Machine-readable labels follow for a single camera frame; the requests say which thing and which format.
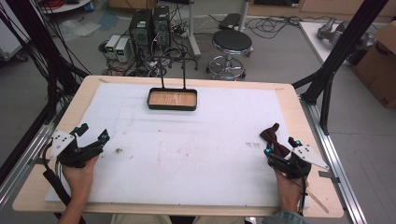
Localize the white round table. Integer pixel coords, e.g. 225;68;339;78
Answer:
39;0;93;15

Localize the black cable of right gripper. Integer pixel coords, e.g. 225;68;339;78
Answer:
274;161;310;217

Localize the brown cardboard box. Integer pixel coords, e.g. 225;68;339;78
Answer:
352;21;396;109

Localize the tangle of black floor cables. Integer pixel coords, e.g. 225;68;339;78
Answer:
244;14;302;41

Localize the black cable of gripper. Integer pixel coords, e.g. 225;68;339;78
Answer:
41;139;88;224
274;161;310;217

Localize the black round stool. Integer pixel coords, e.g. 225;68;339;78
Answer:
205;29;254;81

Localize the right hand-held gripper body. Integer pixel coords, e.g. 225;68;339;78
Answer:
266;144;330;180

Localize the person's left hand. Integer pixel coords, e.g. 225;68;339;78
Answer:
62;156;100;201

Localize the black computer tower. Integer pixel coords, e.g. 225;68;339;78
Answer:
128;8;154;55
151;5;172;49

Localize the person's right hand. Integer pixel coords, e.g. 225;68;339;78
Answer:
275;170;309;213

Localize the clear plastic strip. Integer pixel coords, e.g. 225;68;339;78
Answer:
305;189;331;215

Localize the black stand with wooden tray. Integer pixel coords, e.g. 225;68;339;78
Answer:
146;51;199;112

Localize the white power supply unit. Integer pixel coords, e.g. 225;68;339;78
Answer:
114;36;133;63
105;34;122;61

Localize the dark red bow tie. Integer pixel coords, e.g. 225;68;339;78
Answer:
259;122;292;159

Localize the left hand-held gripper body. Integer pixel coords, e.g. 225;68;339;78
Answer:
49;130;105;169

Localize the white table mat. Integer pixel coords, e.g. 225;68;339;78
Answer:
44;81;311;209

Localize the black flat box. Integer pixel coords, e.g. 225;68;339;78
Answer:
219;12;243;32

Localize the clear plastic sheet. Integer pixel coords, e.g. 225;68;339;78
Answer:
57;18;103;43

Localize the aluminium rail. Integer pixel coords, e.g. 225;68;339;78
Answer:
299;96;369;224
0;122;54;210

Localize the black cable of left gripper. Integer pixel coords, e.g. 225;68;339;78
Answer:
41;139;88;224

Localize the white platform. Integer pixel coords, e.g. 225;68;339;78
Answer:
298;21;359;67

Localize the black metal frame stand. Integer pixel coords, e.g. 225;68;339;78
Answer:
0;0;92;185
291;0;390;136

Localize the grey desk leg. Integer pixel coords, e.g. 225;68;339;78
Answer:
186;0;203;60

